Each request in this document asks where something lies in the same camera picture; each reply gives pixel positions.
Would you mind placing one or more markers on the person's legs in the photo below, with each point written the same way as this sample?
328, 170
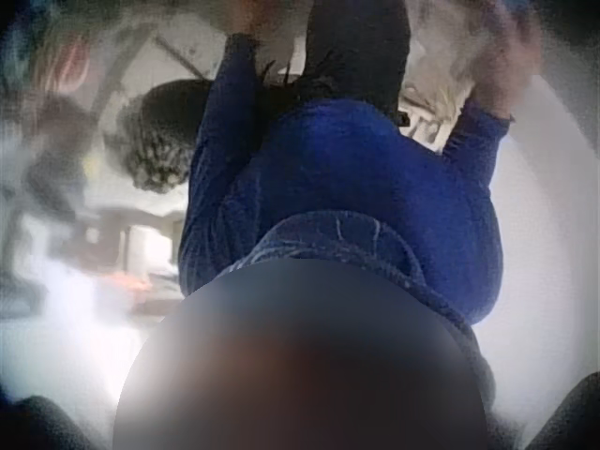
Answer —
358, 51

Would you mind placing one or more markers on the dark round patterned cushion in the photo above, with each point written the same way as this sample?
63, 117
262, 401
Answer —
157, 136

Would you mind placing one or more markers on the white crumpled cloth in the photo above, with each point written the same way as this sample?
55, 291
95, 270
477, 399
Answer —
436, 79

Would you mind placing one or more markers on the person's left hand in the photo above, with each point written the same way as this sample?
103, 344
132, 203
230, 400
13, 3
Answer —
255, 16

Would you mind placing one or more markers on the person's right hand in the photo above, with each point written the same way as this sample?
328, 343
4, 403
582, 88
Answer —
504, 70

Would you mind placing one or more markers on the cluttered shelf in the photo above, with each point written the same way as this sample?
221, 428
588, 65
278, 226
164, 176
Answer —
51, 94

